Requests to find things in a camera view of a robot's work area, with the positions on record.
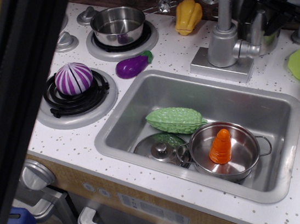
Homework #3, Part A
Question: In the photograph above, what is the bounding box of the black foreground robot arm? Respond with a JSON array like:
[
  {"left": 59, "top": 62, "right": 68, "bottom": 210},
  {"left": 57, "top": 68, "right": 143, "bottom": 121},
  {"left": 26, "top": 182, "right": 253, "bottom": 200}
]
[{"left": 0, "top": 0, "right": 68, "bottom": 224}]

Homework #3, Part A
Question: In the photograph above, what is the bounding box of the silver faucet lever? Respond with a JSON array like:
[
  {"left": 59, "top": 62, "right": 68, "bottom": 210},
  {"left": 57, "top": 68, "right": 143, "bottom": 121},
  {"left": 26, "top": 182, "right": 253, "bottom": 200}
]
[{"left": 231, "top": 39, "right": 261, "bottom": 60}]

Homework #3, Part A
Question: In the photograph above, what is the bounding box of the front black stove burner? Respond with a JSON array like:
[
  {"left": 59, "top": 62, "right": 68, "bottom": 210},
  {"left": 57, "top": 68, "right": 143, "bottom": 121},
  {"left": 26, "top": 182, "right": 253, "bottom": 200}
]
[{"left": 37, "top": 69, "right": 118, "bottom": 130}]

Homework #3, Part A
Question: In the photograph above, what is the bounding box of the hanging steel ladle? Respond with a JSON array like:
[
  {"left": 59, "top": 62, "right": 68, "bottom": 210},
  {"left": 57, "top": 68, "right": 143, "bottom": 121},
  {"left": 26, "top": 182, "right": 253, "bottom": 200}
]
[{"left": 156, "top": 0, "right": 178, "bottom": 14}]

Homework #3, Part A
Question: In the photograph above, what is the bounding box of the steel pot on burner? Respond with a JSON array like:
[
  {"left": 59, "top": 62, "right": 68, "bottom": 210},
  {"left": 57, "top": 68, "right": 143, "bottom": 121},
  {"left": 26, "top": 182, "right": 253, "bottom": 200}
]
[{"left": 90, "top": 6, "right": 145, "bottom": 47}]

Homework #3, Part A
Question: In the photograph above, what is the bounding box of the purple toy eggplant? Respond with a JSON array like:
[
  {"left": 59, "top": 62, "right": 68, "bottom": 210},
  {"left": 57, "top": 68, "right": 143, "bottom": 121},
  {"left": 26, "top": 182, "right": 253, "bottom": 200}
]
[{"left": 115, "top": 50, "right": 154, "bottom": 79}]

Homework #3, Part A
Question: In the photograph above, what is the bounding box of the yellow toy bell pepper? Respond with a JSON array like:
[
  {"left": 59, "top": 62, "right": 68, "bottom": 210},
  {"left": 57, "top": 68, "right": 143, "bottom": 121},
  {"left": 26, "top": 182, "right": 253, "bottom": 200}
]
[{"left": 175, "top": 0, "right": 203, "bottom": 36}]

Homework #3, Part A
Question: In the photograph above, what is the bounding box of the silver stove knob middle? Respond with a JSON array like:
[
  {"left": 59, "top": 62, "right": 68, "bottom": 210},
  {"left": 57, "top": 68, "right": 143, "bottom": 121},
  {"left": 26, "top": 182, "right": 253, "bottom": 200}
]
[{"left": 55, "top": 31, "right": 79, "bottom": 53}]

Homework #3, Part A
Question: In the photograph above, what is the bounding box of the silver toy faucet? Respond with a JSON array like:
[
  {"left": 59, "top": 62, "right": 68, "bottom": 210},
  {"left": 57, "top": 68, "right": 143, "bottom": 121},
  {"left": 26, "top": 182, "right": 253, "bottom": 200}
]
[{"left": 190, "top": 0, "right": 254, "bottom": 83}]

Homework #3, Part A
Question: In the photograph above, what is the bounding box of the steel pot in sink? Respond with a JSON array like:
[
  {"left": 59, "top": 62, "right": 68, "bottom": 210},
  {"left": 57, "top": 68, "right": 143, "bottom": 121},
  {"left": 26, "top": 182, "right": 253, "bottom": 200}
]
[{"left": 178, "top": 122, "right": 273, "bottom": 182}]

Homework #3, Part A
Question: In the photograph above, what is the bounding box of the steel pot lid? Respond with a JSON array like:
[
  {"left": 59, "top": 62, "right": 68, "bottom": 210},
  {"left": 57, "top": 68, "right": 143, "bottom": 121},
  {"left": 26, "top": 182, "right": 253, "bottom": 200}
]
[{"left": 134, "top": 132, "right": 192, "bottom": 168}]

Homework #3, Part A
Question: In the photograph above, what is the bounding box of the back right stove burner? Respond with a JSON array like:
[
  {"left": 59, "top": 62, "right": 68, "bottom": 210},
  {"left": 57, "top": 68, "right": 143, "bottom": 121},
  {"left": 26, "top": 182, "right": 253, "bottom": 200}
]
[{"left": 86, "top": 21, "right": 159, "bottom": 62}]

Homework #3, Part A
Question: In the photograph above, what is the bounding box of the orange toy carrot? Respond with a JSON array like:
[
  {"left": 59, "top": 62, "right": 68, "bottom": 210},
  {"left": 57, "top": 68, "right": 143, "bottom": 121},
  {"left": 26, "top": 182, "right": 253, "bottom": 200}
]
[{"left": 209, "top": 129, "right": 231, "bottom": 164}]

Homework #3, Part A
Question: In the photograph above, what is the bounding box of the green toy bitter gourd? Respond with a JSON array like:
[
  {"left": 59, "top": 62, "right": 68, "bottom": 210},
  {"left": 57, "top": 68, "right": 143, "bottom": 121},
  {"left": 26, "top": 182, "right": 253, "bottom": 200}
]
[{"left": 145, "top": 107, "right": 207, "bottom": 134}]

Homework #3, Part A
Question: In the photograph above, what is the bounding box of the purple white toy onion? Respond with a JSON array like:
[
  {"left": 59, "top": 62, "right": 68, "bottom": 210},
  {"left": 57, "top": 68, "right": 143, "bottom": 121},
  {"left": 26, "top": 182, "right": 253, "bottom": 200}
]
[{"left": 55, "top": 62, "right": 93, "bottom": 96}]

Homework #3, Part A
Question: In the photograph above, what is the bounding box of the silver metal sink basin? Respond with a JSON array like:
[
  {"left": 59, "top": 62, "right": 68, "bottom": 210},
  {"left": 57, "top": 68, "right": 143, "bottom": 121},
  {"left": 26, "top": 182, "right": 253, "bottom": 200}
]
[{"left": 94, "top": 70, "right": 300, "bottom": 204}]

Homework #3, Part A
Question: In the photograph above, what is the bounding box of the silver oven front knob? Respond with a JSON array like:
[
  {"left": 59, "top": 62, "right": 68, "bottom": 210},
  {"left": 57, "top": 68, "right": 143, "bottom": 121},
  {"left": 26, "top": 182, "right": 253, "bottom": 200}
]
[{"left": 19, "top": 159, "right": 56, "bottom": 191}]

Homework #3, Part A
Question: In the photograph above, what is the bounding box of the silver stove knob back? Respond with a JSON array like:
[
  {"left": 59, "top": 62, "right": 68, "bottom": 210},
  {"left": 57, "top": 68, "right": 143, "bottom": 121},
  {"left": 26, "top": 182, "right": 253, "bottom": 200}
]
[{"left": 76, "top": 6, "right": 98, "bottom": 26}]

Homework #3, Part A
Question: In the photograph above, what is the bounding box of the silver stove knob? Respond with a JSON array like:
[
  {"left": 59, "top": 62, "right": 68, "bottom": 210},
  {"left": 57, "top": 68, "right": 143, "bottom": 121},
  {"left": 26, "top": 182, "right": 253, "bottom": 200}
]
[
  {"left": 76, "top": 6, "right": 98, "bottom": 26},
  {"left": 55, "top": 31, "right": 79, "bottom": 53}
]

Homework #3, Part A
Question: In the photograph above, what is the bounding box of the steel cup behind faucet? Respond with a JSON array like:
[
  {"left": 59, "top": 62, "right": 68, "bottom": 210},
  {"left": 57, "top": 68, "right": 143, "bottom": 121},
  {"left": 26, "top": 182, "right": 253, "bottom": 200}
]
[{"left": 232, "top": 0, "right": 280, "bottom": 56}]

